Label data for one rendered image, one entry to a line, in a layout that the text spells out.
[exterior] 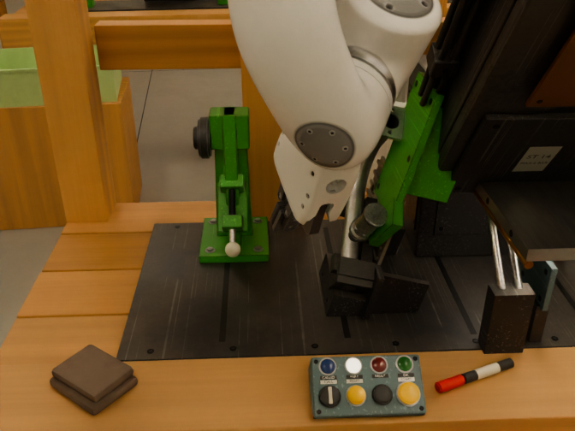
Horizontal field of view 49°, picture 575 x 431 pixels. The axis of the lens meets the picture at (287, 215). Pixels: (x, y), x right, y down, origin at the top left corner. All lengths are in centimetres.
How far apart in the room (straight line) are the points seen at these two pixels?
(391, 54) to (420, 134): 42
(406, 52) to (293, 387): 55
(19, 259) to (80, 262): 184
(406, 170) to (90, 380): 53
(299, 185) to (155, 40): 75
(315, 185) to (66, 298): 67
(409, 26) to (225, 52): 86
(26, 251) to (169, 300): 210
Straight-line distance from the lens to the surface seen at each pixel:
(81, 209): 140
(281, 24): 44
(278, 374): 94
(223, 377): 94
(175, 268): 118
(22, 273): 300
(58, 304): 117
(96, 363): 95
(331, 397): 86
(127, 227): 137
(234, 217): 113
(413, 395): 87
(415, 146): 92
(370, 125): 47
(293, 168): 64
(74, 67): 128
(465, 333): 104
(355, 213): 106
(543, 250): 84
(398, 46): 50
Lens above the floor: 153
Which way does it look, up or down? 28 degrees down
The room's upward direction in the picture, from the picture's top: straight up
